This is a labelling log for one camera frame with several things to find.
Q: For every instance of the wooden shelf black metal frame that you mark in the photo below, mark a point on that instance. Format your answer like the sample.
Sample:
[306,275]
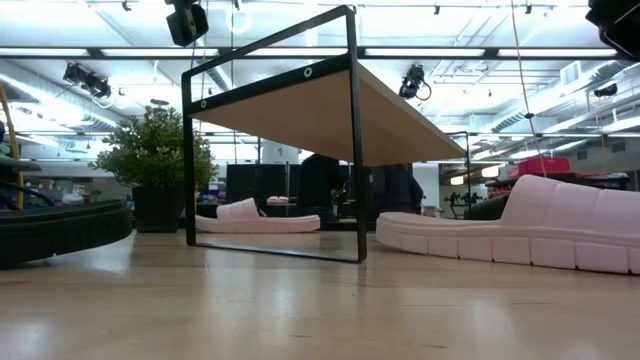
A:
[325,115]

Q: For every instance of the pink rubber slide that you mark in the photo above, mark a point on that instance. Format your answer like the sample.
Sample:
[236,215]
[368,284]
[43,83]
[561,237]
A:
[550,225]
[260,222]

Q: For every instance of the pink slides pair on table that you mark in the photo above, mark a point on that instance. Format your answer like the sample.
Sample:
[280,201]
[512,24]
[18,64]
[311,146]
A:
[277,200]

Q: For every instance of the black ceiling spotlight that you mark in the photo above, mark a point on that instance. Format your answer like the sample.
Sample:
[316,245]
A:
[412,80]
[87,80]
[605,90]

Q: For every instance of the green potted plant black pot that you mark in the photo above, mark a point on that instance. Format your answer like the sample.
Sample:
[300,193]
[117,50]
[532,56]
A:
[155,150]

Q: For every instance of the red storage bin rack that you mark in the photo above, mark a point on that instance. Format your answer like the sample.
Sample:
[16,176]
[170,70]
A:
[542,166]

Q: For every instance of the black room partition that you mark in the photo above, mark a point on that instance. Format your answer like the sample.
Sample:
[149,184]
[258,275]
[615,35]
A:
[255,185]

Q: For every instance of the person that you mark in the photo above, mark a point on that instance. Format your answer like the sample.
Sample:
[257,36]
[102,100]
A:
[395,190]
[317,185]

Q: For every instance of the black office desk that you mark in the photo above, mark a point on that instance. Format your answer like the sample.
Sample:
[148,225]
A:
[20,165]

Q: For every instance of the black aluminium table frame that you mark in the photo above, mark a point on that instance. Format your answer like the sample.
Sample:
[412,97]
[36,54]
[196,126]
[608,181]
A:
[335,226]

